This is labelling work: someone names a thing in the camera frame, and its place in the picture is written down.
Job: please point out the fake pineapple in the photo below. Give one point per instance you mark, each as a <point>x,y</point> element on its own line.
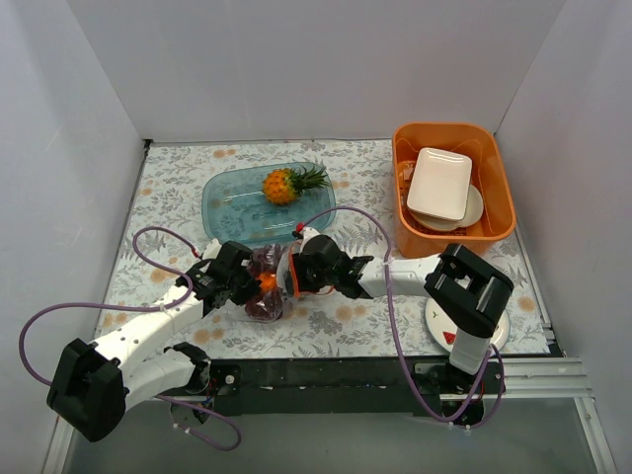
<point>284,186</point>

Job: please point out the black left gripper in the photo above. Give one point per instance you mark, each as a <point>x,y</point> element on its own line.
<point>245,284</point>

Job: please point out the fake orange fruit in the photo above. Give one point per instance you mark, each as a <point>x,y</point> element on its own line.
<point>268,282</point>

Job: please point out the aluminium frame rail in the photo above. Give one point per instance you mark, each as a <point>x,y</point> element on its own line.
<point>552,425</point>

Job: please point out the cream round plate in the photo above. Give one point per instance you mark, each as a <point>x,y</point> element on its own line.
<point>473,212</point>

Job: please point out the purple fake grape bunch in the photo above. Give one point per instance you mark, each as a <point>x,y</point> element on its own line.
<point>266,307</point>

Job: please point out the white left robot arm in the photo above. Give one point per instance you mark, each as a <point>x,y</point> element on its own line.
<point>96,383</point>

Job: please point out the watermelon pattern round plate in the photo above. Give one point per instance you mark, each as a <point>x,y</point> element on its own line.
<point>443,330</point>

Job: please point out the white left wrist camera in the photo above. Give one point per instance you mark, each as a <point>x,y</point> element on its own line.
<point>211,250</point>

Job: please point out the teal transparent plastic tray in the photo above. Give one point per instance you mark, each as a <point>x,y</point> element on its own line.
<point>234,207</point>

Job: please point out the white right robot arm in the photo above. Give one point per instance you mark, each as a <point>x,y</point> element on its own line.
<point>472,293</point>

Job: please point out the white rectangular plate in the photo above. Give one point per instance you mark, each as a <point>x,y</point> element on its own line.
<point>440,184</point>

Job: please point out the clear zip top bag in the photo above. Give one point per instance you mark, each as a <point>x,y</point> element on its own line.
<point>286,272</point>

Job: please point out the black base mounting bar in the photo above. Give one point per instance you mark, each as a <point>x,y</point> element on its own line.
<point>360,385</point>

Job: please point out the orange plastic basket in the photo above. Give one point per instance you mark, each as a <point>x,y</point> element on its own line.
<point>488,176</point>

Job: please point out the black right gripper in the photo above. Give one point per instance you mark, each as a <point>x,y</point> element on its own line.
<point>295,272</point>

